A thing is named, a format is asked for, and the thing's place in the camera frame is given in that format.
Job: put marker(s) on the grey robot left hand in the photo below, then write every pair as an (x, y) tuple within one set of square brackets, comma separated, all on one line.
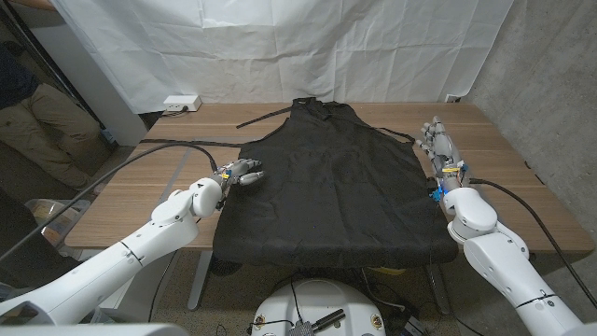
[(240, 170)]

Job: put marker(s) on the person in black trousers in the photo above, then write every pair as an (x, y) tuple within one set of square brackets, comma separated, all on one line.
[(28, 247)]

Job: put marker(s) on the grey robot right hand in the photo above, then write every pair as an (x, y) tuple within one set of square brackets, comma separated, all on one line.
[(443, 149)]

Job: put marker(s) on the white power strip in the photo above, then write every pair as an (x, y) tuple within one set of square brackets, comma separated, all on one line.
[(182, 102)]

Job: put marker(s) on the clear plastic storage box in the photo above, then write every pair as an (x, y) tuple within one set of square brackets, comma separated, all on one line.
[(56, 219)]

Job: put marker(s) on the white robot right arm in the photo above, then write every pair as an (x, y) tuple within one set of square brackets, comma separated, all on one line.
[(503, 266)]

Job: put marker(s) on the yellow plastic box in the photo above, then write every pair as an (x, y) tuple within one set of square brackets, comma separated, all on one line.
[(389, 270)]

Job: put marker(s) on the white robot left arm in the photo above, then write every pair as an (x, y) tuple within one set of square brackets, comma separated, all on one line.
[(116, 261)]

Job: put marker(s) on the black apron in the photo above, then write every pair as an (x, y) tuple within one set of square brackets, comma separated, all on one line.
[(326, 196)]

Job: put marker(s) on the grey table leg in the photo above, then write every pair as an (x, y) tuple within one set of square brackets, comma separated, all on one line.
[(199, 280), (438, 289)]

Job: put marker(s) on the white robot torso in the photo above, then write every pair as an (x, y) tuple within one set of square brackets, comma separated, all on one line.
[(322, 298)]

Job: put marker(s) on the person in khaki trousers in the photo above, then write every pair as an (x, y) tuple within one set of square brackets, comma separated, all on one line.
[(56, 121)]

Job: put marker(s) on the white creased backdrop sheet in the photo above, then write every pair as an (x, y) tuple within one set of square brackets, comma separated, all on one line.
[(280, 46)]

